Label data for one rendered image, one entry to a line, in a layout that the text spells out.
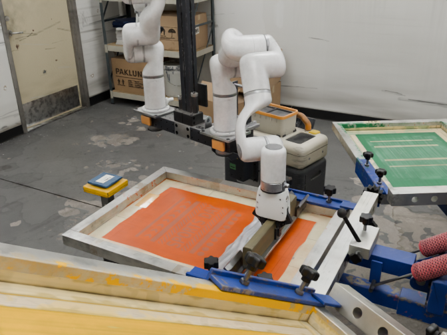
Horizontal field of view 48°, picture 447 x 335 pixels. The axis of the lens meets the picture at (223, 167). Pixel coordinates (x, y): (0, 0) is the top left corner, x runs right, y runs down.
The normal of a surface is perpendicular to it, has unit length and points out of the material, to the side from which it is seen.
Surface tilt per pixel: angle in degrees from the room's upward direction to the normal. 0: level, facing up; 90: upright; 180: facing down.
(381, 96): 90
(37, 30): 90
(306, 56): 90
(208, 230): 0
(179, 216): 0
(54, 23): 90
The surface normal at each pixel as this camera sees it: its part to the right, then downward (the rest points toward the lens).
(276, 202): -0.38, 0.39
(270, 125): -0.68, 0.36
